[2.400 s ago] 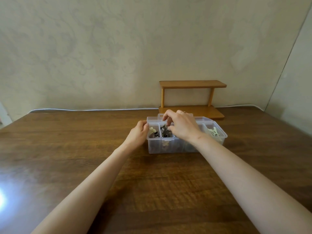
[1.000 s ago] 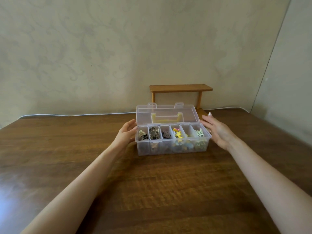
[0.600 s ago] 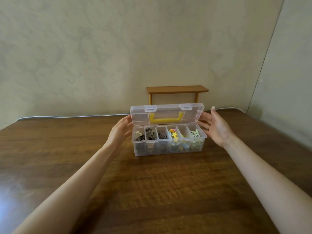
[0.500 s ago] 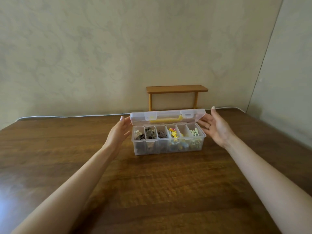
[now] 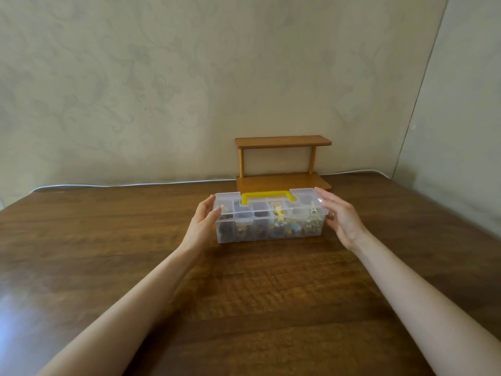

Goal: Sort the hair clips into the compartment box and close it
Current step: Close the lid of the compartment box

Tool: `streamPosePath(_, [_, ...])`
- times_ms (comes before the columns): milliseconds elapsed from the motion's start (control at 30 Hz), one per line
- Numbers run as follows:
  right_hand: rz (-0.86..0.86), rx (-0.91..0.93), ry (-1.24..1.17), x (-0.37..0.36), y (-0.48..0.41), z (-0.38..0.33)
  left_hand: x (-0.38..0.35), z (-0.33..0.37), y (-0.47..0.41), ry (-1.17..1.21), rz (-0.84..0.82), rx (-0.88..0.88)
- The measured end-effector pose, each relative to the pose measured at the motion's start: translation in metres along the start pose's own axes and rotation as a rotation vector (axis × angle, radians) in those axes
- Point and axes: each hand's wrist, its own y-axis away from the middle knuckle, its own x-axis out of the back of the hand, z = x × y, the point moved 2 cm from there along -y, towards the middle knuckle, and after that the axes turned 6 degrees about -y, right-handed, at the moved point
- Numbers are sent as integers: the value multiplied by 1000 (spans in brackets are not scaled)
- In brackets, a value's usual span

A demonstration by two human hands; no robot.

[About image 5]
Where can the person's right hand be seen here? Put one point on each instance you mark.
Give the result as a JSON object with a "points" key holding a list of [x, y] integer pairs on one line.
{"points": [[346, 223]]}

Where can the person's left hand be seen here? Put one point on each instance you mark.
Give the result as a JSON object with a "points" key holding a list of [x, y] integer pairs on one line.
{"points": [[201, 231]]}

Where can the clear plastic compartment box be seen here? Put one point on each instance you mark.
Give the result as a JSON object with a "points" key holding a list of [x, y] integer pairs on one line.
{"points": [[266, 231]]}

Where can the solid yellow star clip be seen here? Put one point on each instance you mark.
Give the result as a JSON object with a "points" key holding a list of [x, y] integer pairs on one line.
{"points": [[278, 210]]}

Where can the person's right forearm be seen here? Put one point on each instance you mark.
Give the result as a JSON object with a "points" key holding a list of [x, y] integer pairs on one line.
{"points": [[426, 309]]}

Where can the person's left forearm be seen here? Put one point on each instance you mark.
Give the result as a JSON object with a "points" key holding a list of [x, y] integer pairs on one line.
{"points": [[117, 321]]}

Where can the small wooden shelf rack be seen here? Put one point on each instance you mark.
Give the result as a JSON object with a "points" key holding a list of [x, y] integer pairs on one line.
{"points": [[282, 141]]}

